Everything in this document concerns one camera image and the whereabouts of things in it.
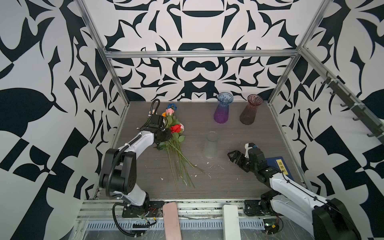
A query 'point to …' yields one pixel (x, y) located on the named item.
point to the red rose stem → (176, 129)
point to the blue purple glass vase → (222, 111)
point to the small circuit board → (271, 225)
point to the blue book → (279, 163)
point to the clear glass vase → (210, 149)
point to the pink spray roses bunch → (182, 169)
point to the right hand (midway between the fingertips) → (232, 156)
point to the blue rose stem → (172, 105)
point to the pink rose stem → (170, 120)
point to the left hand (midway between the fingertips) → (169, 132)
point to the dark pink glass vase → (248, 116)
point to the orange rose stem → (164, 114)
